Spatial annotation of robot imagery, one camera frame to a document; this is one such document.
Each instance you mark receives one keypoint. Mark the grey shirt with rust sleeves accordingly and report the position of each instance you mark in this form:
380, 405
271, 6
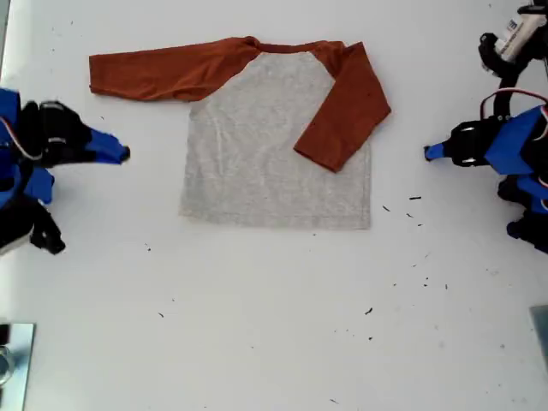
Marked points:
257, 171

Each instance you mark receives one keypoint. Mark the steel clamp plate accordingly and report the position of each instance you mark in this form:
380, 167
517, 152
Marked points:
21, 368

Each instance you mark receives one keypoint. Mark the black camera stalk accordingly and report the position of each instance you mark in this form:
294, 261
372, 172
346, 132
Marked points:
507, 85

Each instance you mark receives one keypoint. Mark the white labelled camera box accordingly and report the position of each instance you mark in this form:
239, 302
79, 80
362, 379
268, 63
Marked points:
520, 32

